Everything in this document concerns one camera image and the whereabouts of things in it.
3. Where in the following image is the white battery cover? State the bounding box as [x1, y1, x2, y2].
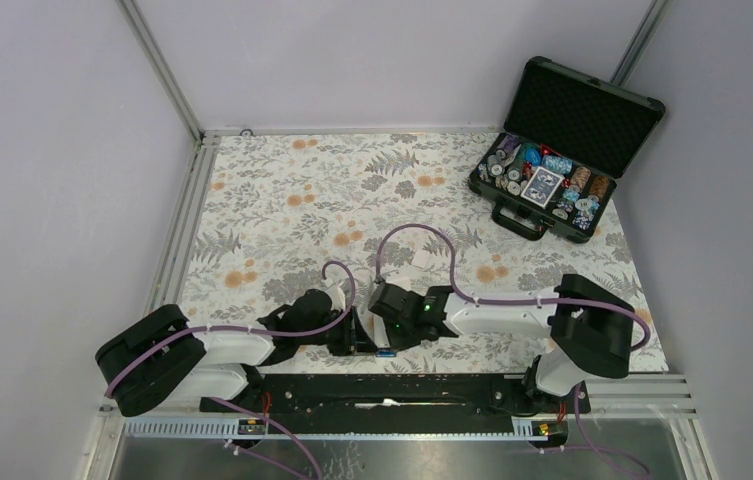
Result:
[411, 250, 431, 270]

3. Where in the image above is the floral table mat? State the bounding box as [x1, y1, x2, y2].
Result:
[179, 133, 650, 337]

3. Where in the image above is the blue battery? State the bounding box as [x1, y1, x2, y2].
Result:
[375, 349, 397, 358]

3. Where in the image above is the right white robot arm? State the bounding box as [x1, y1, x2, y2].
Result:
[368, 274, 635, 412]

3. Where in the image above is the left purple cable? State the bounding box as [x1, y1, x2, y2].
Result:
[104, 260, 357, 400]

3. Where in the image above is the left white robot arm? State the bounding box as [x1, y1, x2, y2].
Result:
[95, 286, 379, 417]

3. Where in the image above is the white remote control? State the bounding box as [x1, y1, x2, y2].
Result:
[373, 315, 393, 350]

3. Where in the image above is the blue playing card deck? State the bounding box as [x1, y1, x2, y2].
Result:
[520, 167, 565, 208]

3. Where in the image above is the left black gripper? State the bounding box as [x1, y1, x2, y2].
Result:
[298, 306, 379, 357]

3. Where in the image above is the purple cable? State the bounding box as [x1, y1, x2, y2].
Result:
[104, 260, 357, 400]
[375, 223, 653, 352]

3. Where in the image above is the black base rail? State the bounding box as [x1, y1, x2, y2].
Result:
[199, 373, 591, 435]

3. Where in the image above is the black poker chip case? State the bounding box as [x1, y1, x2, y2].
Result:
[467, 56, 666, 244]

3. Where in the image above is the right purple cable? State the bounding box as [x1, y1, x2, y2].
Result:
[375, 223, 653, 352]

